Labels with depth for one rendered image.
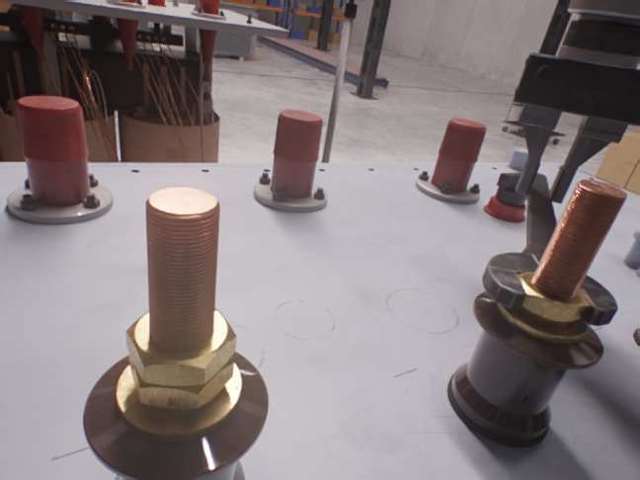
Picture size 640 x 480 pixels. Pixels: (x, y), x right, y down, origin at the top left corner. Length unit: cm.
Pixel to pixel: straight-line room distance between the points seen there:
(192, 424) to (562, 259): 26
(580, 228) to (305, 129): 43
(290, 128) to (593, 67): 37
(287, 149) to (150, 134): 126
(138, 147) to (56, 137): 134
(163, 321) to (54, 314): 28
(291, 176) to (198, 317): 51
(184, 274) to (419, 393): 28
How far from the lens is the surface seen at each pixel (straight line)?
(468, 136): 86
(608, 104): 59
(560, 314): 37
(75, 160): 64
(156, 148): 191
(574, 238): 35
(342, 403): 39
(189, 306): 20
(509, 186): 85
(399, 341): 47
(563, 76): 58
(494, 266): 38
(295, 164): 69
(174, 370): 22
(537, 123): 59
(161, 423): 24
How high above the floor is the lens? 165
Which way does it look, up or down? 29 degrees down
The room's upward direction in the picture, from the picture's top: 9 degrees clockwise
